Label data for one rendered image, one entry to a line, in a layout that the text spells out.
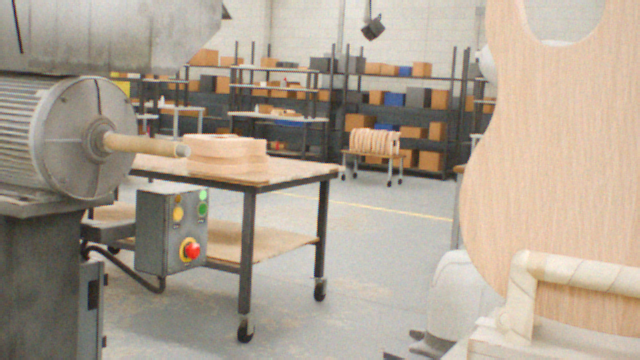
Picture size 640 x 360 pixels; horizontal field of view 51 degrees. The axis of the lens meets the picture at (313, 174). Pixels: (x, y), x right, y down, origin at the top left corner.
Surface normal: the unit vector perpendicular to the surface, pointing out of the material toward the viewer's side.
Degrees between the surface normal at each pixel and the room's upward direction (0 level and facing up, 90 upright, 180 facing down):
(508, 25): 90
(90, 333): 90
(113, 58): 90
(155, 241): 90
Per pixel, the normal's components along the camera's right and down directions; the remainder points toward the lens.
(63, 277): 0.86, 0.12
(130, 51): -0.51, 0.08
